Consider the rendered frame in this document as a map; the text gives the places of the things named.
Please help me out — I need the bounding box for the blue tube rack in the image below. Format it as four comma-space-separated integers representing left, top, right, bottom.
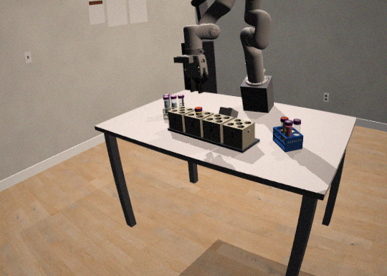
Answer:
272, 126, 303, 152

